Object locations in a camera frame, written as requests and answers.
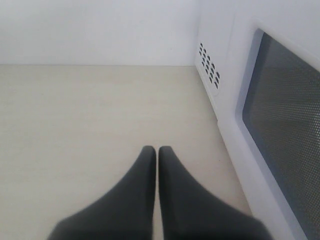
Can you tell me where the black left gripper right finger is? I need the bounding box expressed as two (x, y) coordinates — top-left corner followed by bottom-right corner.
(158, 146), (272, 240)

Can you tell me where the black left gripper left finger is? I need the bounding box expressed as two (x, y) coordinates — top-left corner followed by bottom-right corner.
(48, 145), (156, 240)

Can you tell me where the white microwave door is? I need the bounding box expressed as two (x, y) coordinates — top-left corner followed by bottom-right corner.
(217, 16), (320, 240)

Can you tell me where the white Midea microwave oven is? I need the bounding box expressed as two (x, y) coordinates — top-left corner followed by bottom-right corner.
(194, 0), (240, 116)

